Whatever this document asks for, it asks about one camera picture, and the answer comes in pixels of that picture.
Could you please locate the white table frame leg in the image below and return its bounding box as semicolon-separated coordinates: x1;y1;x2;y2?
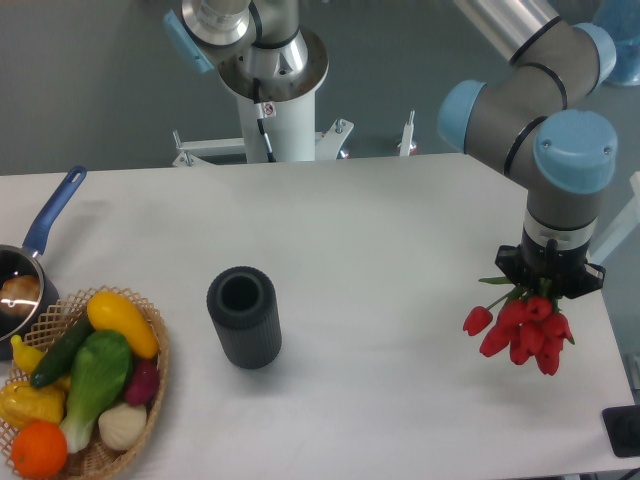
590;171;639;264

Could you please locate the green bok choy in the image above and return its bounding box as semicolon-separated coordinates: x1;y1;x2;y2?
60;330;132;454

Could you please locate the dark grey ribbed vase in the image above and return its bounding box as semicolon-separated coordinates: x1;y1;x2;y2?
206;266;282;370

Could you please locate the yellow bell pepper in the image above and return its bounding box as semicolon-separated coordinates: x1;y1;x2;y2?
1;381;66;430

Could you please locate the blue handled saucepan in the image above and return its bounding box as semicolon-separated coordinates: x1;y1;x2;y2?
1;166;87;361

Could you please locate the woven wicker basket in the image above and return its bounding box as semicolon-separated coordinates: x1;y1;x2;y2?
0;285;170;480

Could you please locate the black device at edge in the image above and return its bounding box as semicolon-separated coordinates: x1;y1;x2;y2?
602;405;639;458

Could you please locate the brown bread roll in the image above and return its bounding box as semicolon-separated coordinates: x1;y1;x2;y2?
1;275;40;318

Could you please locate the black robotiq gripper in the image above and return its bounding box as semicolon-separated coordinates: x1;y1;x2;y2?
495;223;606;299

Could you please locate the green cucumber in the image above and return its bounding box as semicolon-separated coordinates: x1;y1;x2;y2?
30;316;94;388

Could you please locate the yellow squash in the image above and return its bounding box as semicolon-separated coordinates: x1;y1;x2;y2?
86;291;159;360

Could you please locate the blue water jug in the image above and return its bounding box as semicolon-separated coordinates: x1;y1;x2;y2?
593;0;639;87

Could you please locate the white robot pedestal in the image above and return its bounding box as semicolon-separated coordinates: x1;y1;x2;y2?
173;93;354;167

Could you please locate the white garlic bulb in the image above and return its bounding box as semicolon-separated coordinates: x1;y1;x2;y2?
98;403;147;451

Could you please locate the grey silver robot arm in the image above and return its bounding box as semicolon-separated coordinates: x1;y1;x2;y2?
163;1;618;298

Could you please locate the small yellow pear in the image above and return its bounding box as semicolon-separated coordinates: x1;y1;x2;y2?
10;335;45;375

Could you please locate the red tulip bouquet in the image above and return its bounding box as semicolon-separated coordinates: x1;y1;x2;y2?
462;279;574;376

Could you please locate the purple red radish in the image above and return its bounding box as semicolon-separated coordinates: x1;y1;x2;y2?
124;359;160;406

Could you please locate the orange fruit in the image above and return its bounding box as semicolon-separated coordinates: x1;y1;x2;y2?
10;421;68;479

